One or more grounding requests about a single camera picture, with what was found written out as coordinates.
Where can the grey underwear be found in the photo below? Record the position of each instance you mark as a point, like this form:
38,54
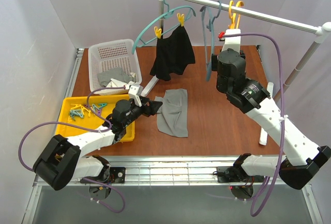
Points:
172,115

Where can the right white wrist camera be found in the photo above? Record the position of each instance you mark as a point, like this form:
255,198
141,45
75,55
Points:
231,42

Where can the dark grey cloth in basket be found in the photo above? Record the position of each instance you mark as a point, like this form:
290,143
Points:
113,71

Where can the teal clothespin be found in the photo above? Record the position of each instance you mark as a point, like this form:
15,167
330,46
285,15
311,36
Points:
76,112
98,106

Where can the yellow clothespin right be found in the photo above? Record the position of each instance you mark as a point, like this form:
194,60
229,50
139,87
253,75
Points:
181,19

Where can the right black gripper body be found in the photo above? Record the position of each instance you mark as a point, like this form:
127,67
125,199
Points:
214,62

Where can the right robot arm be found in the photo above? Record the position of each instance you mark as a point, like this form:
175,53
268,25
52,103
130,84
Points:
301,158

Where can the yellow clothespin in tray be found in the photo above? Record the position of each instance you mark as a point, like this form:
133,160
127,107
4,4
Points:
77,106

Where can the black underwear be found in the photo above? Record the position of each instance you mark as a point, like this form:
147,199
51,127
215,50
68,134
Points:
173,55

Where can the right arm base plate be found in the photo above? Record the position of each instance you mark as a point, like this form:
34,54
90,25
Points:
231,174

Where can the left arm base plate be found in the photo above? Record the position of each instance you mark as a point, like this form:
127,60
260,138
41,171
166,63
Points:
113,176

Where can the aluminium rail frame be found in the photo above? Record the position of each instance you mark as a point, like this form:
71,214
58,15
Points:
169,179

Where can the yellow clothespin left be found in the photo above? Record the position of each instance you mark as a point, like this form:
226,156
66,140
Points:
158,32

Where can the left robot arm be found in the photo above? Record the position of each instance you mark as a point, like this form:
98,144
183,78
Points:
65,158

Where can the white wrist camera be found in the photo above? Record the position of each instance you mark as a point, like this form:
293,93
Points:
134,92
231,42

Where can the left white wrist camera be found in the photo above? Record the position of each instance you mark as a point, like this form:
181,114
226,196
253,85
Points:
134,92

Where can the white clothes rack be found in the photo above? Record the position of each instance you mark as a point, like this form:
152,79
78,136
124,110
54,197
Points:
228,83

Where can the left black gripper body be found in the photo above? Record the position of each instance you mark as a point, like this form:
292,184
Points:
147,107

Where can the yellow hanger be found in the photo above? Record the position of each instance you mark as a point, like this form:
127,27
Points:
234,17

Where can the teal clothespin left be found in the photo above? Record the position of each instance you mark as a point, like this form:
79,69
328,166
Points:
76,112

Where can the white laundry basket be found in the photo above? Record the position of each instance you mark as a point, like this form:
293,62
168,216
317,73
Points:
112,54

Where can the purple clothespin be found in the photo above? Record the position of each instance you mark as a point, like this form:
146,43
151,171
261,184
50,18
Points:
91,108

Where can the white cloth in basket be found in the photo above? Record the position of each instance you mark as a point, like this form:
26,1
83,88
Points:
116,83

